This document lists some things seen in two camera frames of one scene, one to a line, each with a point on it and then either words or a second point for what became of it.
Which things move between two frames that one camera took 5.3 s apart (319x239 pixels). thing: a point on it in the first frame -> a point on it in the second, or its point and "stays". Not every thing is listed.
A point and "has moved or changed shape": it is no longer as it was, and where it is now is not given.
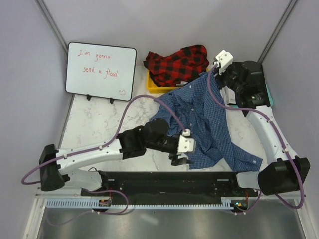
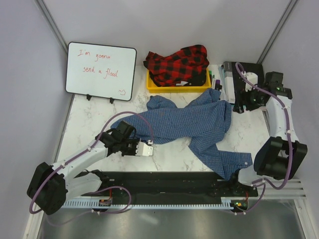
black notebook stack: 253,90 stays
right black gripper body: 230,78 -> 251,99
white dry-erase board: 101,71 stays
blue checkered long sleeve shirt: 196,106 has moved or changed shape
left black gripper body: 167,145 -> 129,146
